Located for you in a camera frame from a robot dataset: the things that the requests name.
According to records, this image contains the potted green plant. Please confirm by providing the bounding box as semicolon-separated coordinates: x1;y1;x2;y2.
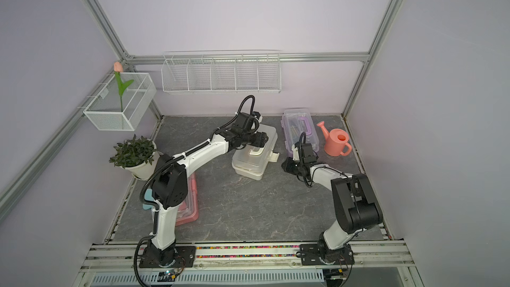
109;135;160;181

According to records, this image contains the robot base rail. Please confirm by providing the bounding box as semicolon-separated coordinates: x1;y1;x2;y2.
74;240;423;286

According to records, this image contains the pink toolbox with clear lid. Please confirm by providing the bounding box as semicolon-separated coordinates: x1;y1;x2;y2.
176;174;199;226

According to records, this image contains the purple toolbox with clear lid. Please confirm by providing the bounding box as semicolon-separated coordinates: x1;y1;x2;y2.
281;108;320;157

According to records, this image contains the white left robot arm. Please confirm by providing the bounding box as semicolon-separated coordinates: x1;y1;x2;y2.
139;112;269;267

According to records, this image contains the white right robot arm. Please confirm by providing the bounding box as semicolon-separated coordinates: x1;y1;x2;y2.
282;142;383;265

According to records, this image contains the white wire basket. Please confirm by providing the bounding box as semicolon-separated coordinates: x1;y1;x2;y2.
83;73;156;132

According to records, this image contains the teal brush handle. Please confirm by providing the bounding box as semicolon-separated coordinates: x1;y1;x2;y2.
142;189;154;210

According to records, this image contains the white wire wall shelf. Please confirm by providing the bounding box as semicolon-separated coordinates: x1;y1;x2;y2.
161;50;282;93

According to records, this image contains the pink watering can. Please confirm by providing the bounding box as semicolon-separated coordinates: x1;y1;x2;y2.
316;122;353;157

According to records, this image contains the pink artificial tulip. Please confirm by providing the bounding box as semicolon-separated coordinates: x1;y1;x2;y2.
114;62;134;112

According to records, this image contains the white toolbox with clear tray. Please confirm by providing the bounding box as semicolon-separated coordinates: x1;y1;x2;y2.
232;124;280;181

